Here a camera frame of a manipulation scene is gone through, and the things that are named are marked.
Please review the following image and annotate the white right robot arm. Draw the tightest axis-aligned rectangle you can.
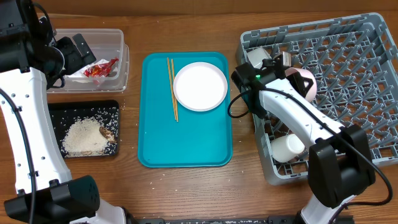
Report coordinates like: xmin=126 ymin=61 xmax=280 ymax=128
xmin=231 ymin=47 xmax=376 ymax=223

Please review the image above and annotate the pink bowl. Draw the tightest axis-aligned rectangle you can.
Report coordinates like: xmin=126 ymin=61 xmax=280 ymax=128
xmin=285 ymin=67 xmax=317 ymax=103

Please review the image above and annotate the white rice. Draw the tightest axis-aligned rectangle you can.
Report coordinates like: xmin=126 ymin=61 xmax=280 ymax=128
xmin=51 ymin=107 xmax=119 ymax=158

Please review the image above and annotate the large white plate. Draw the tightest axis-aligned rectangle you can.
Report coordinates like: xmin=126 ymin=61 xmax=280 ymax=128
xmin=174 ymin=62 xmax=228 ymax=112

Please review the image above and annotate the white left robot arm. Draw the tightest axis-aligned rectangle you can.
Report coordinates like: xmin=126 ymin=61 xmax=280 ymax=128
xmin=1 ymin=0 xmax=135 ymax=223

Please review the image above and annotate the brown food scrap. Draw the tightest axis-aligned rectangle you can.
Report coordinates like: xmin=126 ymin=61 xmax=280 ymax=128
xmin=99 ymin=126 xmax=116 ymax=144

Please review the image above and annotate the black tray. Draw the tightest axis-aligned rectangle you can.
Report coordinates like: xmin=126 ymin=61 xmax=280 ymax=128
xmin=48 ymin=99 xmax=121 ymax=159

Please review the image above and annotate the red snack wrapper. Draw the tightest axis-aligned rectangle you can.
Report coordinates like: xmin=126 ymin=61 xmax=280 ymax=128
xmin=83 ymin=58 xmax=119 ymax=77

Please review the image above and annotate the grey dishwasher rack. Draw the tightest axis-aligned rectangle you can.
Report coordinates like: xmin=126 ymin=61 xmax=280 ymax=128
xmin=236 ymin=13 xmax=397 ymax=167

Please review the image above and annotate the clear plastic bin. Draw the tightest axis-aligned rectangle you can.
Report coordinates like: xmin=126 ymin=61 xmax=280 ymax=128
xmin=47 ymin=29 xmax=129 ymax=93

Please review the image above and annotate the white plastic cup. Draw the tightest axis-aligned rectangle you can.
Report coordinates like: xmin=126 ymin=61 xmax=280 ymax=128
xmin=271 ymin=134 xmax=305 ymax=162

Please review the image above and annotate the teal plastic tray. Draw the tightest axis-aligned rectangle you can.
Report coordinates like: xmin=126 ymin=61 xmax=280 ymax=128
xmin=137 ymin=52 xmax=233 ymax=168

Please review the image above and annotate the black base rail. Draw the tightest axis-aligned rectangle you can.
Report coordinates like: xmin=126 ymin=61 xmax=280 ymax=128
xmin=137 ymin=215 xmax=295 ymax=224

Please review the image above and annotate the white napkin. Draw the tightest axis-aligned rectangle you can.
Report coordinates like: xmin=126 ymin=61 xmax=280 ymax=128
xmin=65 ymin=59 xmax=108 ymax=83

